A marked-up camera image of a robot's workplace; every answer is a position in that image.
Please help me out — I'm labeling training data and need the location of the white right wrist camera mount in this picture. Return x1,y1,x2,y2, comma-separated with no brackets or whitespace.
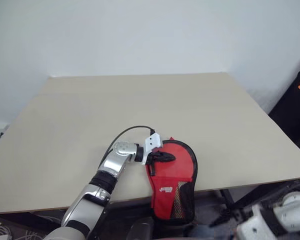
236,203,277,240

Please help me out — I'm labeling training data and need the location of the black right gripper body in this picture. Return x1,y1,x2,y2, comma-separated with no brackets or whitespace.
227,205,253,224

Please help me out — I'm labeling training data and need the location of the white cable tangle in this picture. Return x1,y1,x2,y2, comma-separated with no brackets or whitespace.
0,219,50,240

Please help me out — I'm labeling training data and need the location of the large black bag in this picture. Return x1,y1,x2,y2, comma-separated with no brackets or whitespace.
268,66,300,160

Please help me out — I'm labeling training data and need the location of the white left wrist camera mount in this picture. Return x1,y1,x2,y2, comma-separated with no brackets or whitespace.
140,133,164,166

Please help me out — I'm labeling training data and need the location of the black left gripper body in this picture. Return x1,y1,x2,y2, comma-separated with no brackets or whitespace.
146,150,159,176

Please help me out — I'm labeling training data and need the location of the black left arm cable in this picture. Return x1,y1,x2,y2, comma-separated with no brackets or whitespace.
99,125,156,171

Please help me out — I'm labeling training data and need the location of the black and red paddle case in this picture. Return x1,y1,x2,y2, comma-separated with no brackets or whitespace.
144,136,199,224

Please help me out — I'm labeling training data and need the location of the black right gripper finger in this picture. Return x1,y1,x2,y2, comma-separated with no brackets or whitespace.
209,213,232,228

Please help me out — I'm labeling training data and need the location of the dark grey rounded shape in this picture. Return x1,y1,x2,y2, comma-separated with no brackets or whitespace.
128,216,155,240

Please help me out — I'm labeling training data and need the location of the black metal table frame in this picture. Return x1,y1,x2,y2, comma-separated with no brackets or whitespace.
218,180,292,219

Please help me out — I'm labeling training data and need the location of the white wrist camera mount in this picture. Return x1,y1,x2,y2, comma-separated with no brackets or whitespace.
140,133,164,166
236,203,277,240

